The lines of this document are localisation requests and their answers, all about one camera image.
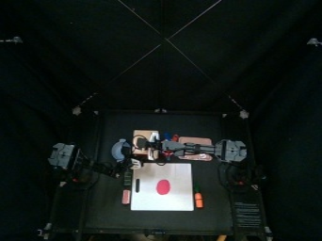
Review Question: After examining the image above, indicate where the light wooden drawer box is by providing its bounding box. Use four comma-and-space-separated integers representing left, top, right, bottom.
133, 129, 162, 155

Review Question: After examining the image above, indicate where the grey-blue bowl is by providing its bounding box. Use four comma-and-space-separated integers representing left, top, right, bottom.
111, 138, 134, 163

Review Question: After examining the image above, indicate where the flat pink dough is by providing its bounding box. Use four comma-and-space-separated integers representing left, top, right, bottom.
155, 179, 171, 196

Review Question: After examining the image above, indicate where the pinkish wooden tray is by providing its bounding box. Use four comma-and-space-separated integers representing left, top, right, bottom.
178, 136, 214, 162

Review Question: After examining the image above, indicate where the white cutting board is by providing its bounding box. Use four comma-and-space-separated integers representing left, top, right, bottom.
130, 162, 195, 212

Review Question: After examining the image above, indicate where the orange toy carrot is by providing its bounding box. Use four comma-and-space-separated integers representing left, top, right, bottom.
194, 185, 205, 209

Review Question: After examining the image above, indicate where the black label with white text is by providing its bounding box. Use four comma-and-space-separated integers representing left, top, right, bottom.
232, 201, 265, 230

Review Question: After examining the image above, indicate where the plain diagonal brace cable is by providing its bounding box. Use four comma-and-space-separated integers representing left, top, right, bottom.
75, 0, 224, 112

